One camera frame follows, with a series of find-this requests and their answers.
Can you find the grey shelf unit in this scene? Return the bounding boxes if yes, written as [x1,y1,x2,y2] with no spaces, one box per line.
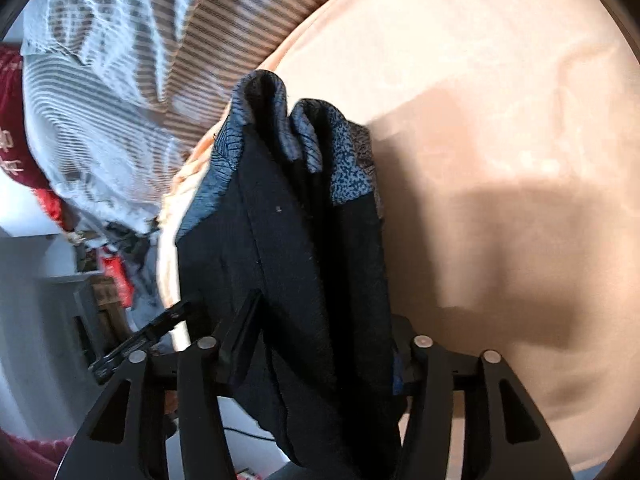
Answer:
[1,235,132,440]

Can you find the red patterned cloth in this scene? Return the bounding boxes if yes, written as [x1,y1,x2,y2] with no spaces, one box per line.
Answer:
[1,44,67,230]

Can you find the red packages on floor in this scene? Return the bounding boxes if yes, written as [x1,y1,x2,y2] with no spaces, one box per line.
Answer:
[99,252,134,308]

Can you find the black pants grey waistband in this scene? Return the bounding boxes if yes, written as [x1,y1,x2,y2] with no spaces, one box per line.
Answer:
[176,70,400,479]

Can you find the grey white striped blanket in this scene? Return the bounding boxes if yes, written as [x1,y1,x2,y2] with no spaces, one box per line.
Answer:
[22,0,328,232]

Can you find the peach bed sheet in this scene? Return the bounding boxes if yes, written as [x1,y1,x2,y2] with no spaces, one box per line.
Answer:
[264,0,639,471]

